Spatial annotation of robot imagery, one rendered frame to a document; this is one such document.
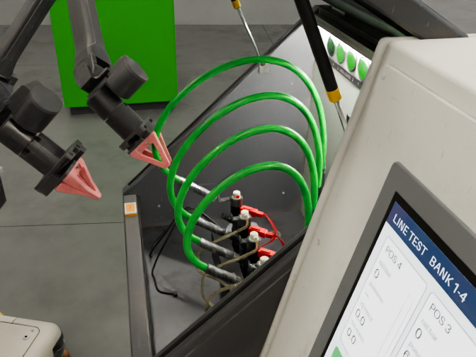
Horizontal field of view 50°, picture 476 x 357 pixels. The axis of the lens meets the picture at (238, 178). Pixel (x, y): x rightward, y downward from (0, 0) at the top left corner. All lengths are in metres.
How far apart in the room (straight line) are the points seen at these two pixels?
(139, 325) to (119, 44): 3.45
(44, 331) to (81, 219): 1.17
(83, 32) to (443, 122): 0.84
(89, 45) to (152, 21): 3.17
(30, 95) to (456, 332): 0.70
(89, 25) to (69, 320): 1.59
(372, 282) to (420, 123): 0.19
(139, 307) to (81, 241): 1.86
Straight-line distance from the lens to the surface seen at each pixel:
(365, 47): 1.07
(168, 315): 1.25
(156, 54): 4.37
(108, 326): 2.43
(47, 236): 3.04
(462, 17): 1.13
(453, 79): 0.57
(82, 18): 1.23
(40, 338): 2.06
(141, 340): 1.05
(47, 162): 0.94
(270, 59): 1.03
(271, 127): 0.90
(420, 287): 0.56
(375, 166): 0.65
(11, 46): 1.47
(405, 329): 0.58
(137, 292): 1.14
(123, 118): 1.04
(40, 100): 0.89
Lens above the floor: 1.71
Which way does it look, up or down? 30 degrees down
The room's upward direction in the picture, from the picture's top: 1 degrees clockwise
